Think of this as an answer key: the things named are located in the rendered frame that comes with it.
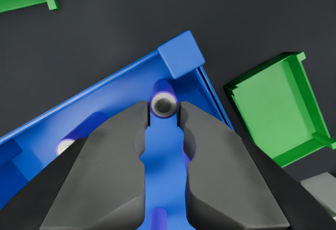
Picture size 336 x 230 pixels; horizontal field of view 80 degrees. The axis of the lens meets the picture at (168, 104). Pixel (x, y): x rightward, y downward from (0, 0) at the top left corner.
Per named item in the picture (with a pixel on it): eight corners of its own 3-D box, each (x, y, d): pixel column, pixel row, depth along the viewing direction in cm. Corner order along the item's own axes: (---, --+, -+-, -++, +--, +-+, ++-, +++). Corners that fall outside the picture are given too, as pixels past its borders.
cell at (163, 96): (149, 85, 18) (143, 100, 12) (166, 75, 18) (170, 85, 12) (158, 102, 19) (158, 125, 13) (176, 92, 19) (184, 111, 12)
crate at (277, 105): (222, 86, 60) (231, 90, 52) (284, 51, 58) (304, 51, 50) (261, 164, 67) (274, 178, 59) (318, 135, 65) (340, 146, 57)
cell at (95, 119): (84, 117, 19) (47, 148, 13) (101, 108, 19) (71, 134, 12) (95, 132, 19) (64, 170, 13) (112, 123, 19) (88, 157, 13)
